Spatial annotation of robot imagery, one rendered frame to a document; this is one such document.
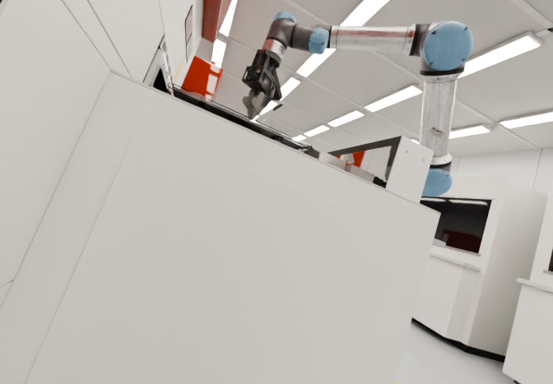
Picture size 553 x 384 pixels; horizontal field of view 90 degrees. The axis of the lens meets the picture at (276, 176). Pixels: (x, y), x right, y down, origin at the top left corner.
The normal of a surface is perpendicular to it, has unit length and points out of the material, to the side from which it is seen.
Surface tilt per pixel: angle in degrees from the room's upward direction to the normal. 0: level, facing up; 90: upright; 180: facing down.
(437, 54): 124
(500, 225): 90
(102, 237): 90
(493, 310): 90
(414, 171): 90
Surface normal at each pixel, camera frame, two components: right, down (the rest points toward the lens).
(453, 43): -0.33, 0.36
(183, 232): 0.29, -0.02
